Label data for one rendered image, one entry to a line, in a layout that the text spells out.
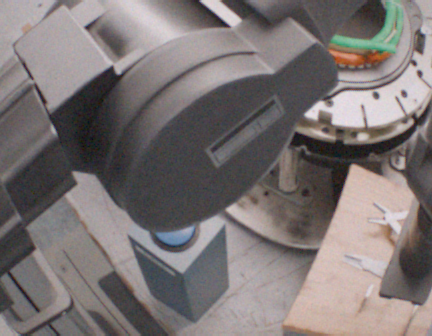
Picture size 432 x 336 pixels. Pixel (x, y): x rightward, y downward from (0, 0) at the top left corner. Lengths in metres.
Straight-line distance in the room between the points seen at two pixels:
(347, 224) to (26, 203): 0.78
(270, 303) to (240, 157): 1.00
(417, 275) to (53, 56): 0.57
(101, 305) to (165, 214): 1.55
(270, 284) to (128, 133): 1.04
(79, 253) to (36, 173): 1.62
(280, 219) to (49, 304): 0.35
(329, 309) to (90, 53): 0.76
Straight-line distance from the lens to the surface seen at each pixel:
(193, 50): 0.43
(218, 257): 1.29
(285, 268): 1.46
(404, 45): 1.24
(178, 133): 0.42
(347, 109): 1.20
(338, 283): 1.16
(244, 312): 1.45
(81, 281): 2.02
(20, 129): 0.41
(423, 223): 0.86
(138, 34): 0.44
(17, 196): 0.42
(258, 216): 1.46
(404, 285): 0.95
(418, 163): 0.80
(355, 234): 1.18
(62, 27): 0.44
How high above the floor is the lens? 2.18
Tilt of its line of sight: 68 degrees down
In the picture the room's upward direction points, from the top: 4 degrees counter-clockwise
